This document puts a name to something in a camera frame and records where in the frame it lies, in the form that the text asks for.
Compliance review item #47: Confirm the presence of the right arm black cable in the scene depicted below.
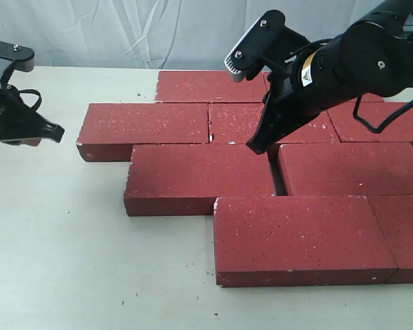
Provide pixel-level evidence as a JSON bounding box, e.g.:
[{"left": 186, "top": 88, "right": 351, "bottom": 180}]
[{"left": 352, "top": 89, "right": 413, "bottom": 134}]

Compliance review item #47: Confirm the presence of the red brick front right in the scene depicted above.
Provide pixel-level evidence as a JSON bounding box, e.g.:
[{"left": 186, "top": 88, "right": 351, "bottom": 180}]
[{"left": 368, "top": 195, "right": 413, "bottom": 284}]

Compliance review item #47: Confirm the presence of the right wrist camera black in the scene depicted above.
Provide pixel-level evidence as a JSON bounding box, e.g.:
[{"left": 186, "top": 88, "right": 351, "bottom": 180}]
[{"left": 224, "top": 10, "right": 310, "bottom": 83}]

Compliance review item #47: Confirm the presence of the white fabric backdrop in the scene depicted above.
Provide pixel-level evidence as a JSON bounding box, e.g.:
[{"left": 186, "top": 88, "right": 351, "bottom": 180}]
[{"left": 0, "top": 0, "right": 377, "bottom": 69}]

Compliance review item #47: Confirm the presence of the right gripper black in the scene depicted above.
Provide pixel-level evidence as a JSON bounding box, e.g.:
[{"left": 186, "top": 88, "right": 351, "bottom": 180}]
[{"left": 246, "top": 44, "right": 334, "bottom": 155}]

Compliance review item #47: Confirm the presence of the red brick angled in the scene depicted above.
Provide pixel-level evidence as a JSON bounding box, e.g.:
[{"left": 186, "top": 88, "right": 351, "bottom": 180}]
[
  {"left": 209, "top": 103, "right": 340, "bottom": 144},
  {"left": 76, "top": 103, "right": 209, "bottom": 162}
]

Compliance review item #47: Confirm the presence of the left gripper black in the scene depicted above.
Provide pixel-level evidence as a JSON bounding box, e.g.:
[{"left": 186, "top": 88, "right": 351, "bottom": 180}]
[{"left": 0, "top": 85, "right": 65, "bottom": 144}]

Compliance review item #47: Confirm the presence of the red brick third row right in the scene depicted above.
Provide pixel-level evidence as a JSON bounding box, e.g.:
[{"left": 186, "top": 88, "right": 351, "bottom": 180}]
[{"left": 278, "top": 142, "right": 413, "bottom": 196}]

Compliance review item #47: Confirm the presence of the red brick second row right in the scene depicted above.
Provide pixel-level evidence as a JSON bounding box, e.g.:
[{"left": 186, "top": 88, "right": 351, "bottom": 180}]
[{"left": 328, "top": 102, "right": 413, "bottom": 146}]

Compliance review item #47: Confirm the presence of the red brick back row right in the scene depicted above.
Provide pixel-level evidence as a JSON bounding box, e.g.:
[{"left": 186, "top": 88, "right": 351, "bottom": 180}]
[{"left": 262, "top": 71, "right": 385, "bottom": 102}]

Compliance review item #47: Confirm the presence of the red brick large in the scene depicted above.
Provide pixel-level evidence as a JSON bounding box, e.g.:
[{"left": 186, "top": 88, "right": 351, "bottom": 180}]
[
  {"left": 124, "top": 144, "right": 275, "bottom": 217},
  {"left": 213, "top": 195, "right": 398, "bottom": 287}
]

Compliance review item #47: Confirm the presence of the red brick front large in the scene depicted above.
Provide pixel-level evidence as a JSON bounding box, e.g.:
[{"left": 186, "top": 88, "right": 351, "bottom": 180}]
[{"left": 213, "top": 195, "right": 398, "bottom": 287}]

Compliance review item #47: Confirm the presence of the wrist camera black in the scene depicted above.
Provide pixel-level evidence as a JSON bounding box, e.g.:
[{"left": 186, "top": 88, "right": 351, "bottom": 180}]
[
  {"left": 224, "top": 10, "right": 310, "bottom": 83},
  {"left": 0, "top": 41, "right": 35, "bottom": 88}
]

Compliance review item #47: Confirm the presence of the red brick back row left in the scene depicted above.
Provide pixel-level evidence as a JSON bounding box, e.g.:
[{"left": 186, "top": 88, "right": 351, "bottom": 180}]
[{"left": 155, "top": 70, "right": 266, "bottom": 103}]

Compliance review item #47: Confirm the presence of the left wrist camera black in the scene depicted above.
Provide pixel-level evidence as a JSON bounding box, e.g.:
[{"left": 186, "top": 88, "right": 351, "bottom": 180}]
[{"left": 0, "top": 41, "right": 35, "bottom": 88}]

